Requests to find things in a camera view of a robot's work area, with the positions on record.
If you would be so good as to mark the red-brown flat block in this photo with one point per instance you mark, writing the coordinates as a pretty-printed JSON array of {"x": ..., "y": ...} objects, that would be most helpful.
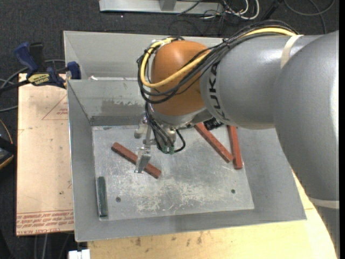
[
  {"x": 124, "y": 152},
  {"x": 215, "y": 144},
  {"x": 235, "y": 150}
]

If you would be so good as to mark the dark green flat block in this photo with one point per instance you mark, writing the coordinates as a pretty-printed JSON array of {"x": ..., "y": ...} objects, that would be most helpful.
[{"x": 102, "y": 197}]

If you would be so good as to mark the grey metal bin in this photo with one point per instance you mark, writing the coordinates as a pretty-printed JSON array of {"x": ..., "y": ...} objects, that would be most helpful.
[{"x": 188, "y": 193}]

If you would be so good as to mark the brown cardboard board red print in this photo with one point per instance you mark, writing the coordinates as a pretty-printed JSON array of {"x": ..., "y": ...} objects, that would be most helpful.
[{"x": 43, "y": 158}]

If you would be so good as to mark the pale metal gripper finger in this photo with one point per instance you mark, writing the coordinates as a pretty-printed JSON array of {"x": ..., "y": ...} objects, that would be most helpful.
[
  {"x": 145, "y": 161},
  {"x": 138, "y": 163}
]

